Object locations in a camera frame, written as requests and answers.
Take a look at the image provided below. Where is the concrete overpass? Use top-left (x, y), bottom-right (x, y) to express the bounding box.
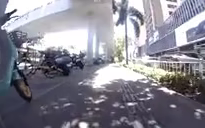
top-left (3, 0), bottom-right (116, 65)

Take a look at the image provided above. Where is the palm tree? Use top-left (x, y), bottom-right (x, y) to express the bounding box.
top-left (112, 0), bottom-right (145, 66)

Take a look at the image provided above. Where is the white metal railing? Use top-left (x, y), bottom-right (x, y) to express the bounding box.
top-left (135, 53), bottom-right (205, 81)

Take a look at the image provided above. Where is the green hedge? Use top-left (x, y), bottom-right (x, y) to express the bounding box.
top-left (122, 61), bottom-right (205, 103)

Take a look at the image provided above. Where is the building with glass front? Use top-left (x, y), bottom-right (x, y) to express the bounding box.
top-left (136, 0), bottom-right (205, 58)

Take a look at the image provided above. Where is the teal bicycle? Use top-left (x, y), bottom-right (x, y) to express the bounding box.
top-left (0, 31), bottom-right (34, 128)

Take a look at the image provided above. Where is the dark paved path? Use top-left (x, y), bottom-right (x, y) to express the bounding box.
top-left (0, 62), bottom-right (205, 128)

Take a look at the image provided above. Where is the dark parked motorcycle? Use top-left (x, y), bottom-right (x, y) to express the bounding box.
top-left (71, 51), bottom-right (88, 71)

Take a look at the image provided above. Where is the black parked motorcycle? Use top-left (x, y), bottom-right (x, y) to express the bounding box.
top-left (39, 47), bottom-right (74, 79)

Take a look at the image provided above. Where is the parked bicycle with basket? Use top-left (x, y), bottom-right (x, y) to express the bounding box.
top-left (7, 30), bottom-right (42, 77)

